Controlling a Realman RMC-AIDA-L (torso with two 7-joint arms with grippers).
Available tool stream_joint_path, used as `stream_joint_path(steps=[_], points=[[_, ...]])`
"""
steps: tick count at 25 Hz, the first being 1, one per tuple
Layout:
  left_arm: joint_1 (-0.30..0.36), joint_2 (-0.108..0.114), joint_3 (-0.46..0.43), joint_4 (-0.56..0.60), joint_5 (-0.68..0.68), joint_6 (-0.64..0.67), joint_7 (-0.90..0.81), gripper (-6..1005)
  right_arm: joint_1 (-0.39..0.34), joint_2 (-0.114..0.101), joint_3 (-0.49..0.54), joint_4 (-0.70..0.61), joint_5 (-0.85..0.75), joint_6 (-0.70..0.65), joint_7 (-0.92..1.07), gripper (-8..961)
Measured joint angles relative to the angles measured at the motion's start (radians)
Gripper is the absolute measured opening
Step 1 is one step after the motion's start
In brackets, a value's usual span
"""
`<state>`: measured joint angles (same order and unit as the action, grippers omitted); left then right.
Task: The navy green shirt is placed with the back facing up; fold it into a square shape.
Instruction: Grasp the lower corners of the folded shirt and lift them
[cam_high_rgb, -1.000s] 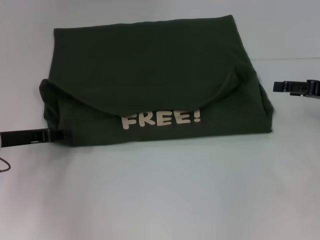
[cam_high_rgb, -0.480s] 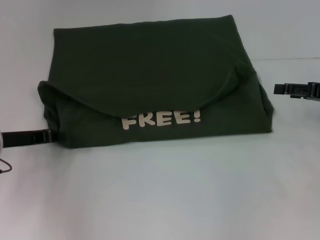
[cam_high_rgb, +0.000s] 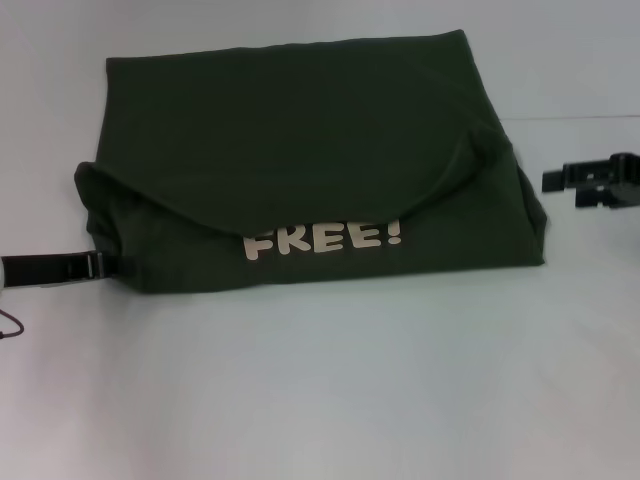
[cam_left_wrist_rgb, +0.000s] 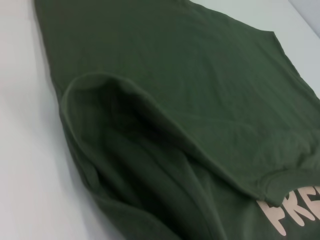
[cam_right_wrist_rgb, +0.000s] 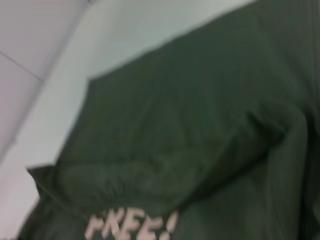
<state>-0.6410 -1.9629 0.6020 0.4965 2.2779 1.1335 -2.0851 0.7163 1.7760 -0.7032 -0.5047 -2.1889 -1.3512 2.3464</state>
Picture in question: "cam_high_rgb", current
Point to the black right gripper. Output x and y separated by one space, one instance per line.
627 180

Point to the dark green shirt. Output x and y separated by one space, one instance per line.
310 165

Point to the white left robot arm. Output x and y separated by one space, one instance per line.
1 275

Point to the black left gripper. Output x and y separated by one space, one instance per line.
45 269

